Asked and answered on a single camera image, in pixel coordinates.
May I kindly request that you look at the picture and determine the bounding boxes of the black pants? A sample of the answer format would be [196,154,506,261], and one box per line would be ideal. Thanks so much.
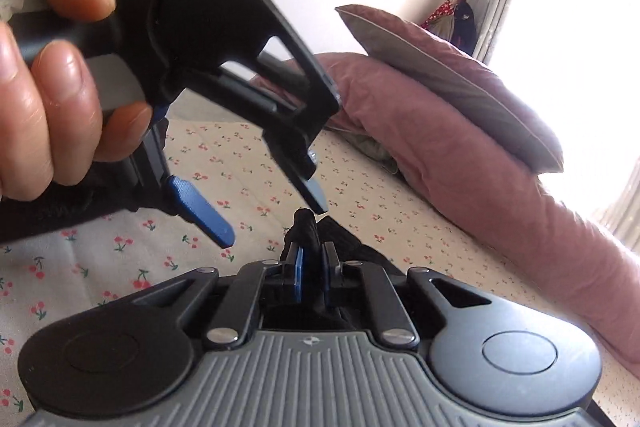
[281,208,402,331]

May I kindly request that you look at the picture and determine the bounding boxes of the left hand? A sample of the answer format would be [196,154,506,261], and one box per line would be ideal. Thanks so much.
[1,0,152,202]

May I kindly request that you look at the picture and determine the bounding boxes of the cherry print bed sheet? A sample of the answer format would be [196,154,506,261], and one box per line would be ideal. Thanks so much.
[0,118,640,427]

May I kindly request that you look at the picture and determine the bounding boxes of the pink and grey pillow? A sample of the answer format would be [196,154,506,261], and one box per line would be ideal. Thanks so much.
[336,4,564,174]

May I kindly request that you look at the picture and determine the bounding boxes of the pink duvet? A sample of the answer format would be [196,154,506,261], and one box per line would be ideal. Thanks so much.
[249,52,640,381]

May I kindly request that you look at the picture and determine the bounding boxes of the hanging clothes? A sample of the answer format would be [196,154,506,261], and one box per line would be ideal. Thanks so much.
[421,0,477,55]

